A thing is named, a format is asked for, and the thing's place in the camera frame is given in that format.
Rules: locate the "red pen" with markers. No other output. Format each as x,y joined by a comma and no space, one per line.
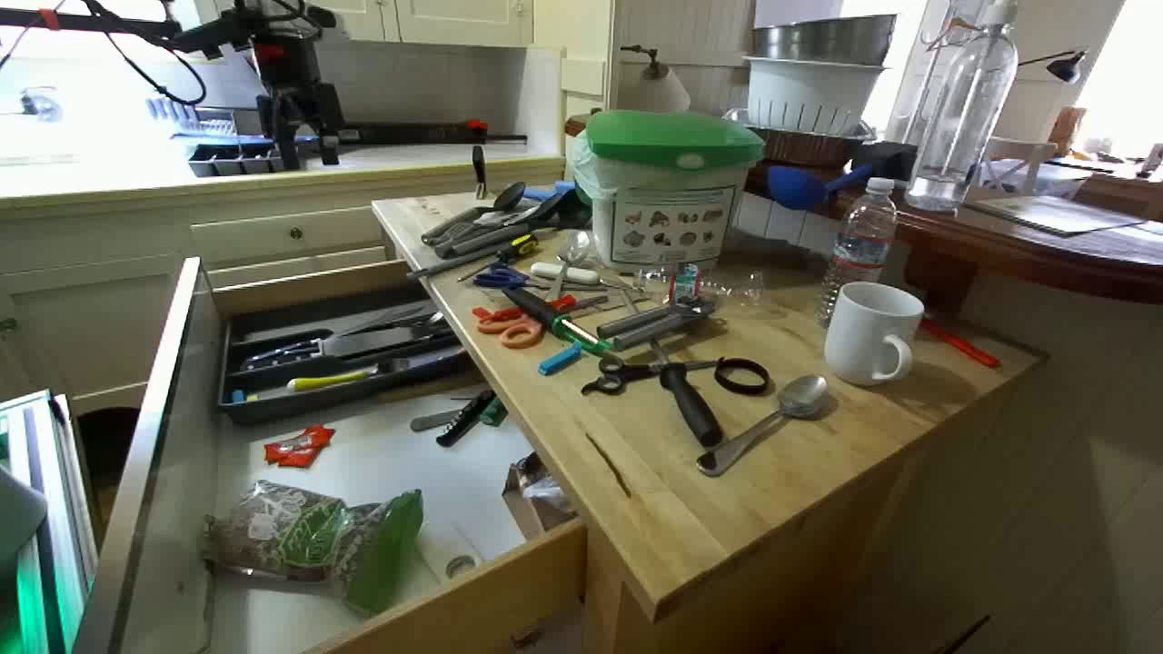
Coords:
962,344

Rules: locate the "green lit metal frame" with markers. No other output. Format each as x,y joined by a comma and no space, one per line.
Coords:
37,533

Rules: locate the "small plastic water bottle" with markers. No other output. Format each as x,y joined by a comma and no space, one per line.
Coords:
862,241

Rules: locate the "red packet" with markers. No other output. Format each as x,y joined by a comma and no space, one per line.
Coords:
296,447

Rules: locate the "grey metal tools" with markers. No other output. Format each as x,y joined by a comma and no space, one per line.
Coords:
657,319

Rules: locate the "grey metal knife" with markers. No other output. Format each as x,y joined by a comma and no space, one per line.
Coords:
369,344

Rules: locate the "small metal spoon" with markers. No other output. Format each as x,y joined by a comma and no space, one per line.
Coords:
575,247

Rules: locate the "white shade desk lamp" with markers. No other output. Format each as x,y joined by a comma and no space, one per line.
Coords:
661,87

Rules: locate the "metal cookie cutter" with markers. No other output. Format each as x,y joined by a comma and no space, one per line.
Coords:
531,495

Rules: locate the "white bin green lid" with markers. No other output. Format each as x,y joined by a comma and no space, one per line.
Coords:
661,183

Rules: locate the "tall clear glass bottle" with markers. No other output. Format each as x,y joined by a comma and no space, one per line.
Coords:
962,110

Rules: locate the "wooden drawer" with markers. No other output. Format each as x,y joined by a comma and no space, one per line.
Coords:
365,485

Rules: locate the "dark tray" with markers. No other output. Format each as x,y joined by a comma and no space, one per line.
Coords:
232,157

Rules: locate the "green black marker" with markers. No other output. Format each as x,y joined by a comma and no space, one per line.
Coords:
554,319

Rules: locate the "black desk lamp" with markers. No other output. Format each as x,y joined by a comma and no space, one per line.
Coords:
1054,63

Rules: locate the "white mug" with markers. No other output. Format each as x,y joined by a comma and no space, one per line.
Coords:
875,330

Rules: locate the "dark cutlery rack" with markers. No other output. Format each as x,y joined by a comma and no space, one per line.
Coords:
339,387

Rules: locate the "teal marker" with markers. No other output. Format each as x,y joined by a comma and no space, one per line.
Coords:
562,359

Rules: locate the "white tube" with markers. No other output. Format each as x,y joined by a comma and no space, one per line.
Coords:
566,273

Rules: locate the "blue bowl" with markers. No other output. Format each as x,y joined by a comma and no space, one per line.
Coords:
797,189

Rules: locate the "black slotted spoon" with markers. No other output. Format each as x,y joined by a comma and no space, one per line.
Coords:
493,232

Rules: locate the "metal bowl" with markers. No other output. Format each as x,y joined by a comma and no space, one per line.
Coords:
823,37

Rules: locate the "green plastic bag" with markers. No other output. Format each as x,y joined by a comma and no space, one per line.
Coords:
313,540

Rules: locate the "white base cabinet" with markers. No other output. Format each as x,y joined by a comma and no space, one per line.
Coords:
96,277

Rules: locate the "long metal spoon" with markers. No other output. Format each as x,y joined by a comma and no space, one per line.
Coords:
768,424

